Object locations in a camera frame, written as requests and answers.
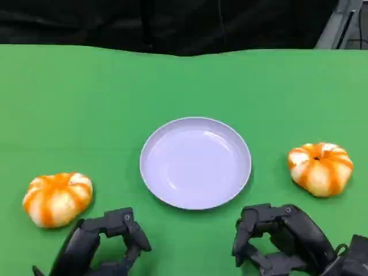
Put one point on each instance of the grey metal frame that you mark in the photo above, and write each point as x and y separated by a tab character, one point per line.
333	26

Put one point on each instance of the black backdrop cloth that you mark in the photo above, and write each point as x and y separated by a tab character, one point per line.
115	23

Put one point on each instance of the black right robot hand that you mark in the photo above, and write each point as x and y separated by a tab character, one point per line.
302	235

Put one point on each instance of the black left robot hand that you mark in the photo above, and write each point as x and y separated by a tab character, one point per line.
77	247

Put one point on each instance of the lilac plate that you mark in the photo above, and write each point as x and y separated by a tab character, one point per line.
195	164

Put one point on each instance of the orange white toy bread roll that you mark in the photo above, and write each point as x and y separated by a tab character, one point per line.
320	171
57	199

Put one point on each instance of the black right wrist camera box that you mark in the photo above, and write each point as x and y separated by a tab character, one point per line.
356	258

